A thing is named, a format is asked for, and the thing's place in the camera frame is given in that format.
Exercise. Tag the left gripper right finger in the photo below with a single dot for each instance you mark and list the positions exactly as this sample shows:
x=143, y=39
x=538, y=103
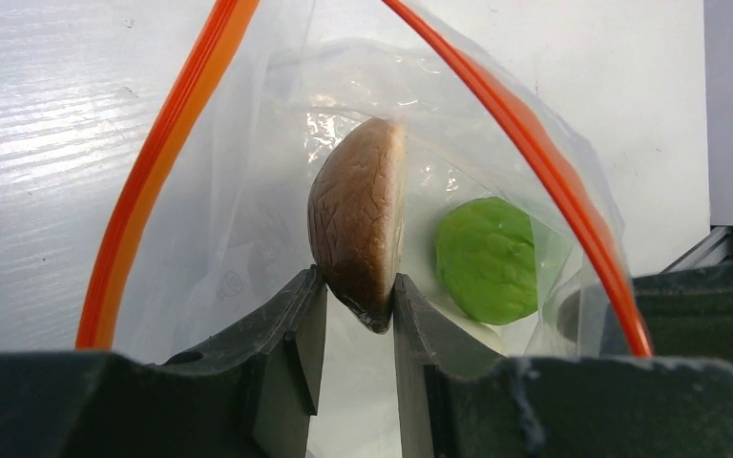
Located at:
x=458, y=398

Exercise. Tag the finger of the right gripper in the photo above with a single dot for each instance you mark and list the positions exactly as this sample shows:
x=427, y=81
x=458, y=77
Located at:
x=689, y=313

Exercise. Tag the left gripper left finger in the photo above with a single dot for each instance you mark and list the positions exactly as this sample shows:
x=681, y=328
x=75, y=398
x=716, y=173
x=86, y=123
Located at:
x=139, y=398

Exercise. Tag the green fake bumpy vegetable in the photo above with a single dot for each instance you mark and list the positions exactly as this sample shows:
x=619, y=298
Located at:
x=497, y=263

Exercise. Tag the fake mushroom slice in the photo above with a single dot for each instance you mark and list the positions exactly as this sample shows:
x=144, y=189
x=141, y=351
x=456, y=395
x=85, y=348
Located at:
x=355, y=219

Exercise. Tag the aluminium frame rail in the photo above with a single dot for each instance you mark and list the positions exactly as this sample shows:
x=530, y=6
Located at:
x=715, y=248

